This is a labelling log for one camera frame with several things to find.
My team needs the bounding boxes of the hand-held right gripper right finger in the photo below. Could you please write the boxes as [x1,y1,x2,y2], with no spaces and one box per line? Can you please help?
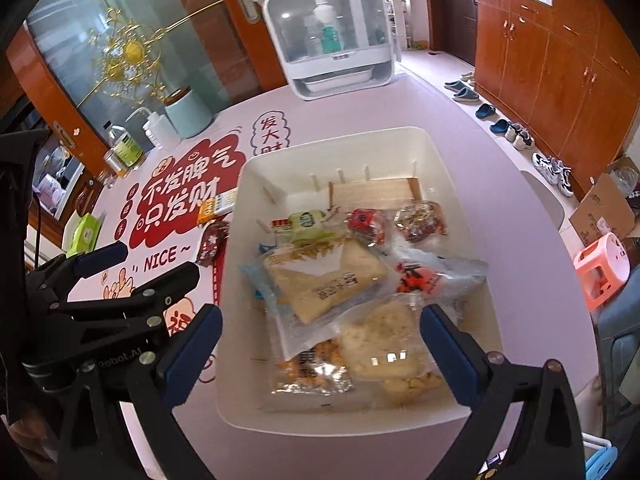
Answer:
[419,304,586,480]

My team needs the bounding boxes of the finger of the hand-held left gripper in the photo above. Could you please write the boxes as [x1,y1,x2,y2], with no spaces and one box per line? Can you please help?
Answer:
[60,261,201,324]
[30,240,130,306]

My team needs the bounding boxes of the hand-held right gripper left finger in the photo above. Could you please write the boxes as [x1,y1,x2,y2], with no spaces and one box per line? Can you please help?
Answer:
[57,304,224,480]

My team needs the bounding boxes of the clear packet round rice crackers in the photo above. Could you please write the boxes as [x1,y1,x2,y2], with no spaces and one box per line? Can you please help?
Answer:
[340,295,436,386]

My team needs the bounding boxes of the clear packet red white print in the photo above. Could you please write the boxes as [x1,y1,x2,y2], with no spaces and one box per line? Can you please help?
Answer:
[392,255,489,306]

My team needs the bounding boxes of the clear packet orange-brown snacks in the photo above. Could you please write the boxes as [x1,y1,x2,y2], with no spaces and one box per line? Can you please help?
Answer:
[270,335,356,396]

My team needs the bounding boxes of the clear packet dark red snacks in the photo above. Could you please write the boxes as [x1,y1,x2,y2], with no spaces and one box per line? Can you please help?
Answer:
[395,201,449,242]

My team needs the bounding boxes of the clear packet beige cake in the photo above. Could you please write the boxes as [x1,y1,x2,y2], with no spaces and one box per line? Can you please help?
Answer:
[242,240,396,356]

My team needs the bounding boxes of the small green snack packet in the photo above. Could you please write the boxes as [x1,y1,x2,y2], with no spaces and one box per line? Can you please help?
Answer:
[287,209,334,246]

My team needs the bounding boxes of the small red snack packet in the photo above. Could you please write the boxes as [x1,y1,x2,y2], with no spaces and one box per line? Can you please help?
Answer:
[346,208,389,246]

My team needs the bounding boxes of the white plastic bin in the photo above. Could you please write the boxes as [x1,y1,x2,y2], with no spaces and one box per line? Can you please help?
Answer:
[214,126,504,437]

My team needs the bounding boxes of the green tissue box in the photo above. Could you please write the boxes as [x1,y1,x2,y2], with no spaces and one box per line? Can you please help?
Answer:
[65,212,104,259]

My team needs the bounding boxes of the dark red snack packet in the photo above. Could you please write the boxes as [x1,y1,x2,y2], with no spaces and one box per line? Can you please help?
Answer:
[195,220,231,266]

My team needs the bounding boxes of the small orange box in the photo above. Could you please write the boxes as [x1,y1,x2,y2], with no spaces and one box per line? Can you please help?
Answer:
[196,189,239,225]

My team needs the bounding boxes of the small glass jar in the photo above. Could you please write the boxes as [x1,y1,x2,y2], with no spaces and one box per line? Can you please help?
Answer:
[102,150,126,179]

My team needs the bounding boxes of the clear bottle green label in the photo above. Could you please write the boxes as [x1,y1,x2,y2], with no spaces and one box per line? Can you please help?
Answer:
[107,124,144,167]

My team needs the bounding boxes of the white wash bottle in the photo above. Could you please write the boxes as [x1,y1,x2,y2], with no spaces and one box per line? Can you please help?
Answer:
[125,107,181,150]

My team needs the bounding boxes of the teal canister wooden lid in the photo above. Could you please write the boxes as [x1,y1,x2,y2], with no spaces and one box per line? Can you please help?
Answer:
[164,87,214,140]

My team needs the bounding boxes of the blue cushioned chair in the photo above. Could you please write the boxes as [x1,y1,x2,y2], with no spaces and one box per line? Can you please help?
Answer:
[597,290,640,441]

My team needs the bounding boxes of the pink plastic stool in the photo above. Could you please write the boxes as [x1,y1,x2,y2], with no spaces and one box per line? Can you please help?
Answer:
[572,232,632,311]

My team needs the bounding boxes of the grey chair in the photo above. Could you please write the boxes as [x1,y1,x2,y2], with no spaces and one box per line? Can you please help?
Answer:
[520,170,566,234]

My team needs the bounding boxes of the cardboard box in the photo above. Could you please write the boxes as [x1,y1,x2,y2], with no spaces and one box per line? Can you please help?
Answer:
[567,157,640,256]

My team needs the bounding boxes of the glass door gold ornament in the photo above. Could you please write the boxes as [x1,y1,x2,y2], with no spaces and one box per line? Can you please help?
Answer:
[7,0,261,171]

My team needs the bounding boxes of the row of shoes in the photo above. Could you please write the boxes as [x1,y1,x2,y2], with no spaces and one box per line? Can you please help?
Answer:
[444,71,581,199]

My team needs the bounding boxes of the wooden cabinet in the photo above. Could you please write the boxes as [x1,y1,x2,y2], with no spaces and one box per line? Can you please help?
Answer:
[472,0,640,201]

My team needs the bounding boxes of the white bottle teal label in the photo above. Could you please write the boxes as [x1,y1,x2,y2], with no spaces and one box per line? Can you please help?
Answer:
[312,0,346,55]

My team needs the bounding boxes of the white countertop sterilizer cabinet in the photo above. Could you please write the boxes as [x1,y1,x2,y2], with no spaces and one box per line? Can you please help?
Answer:
[252,0,404,101]

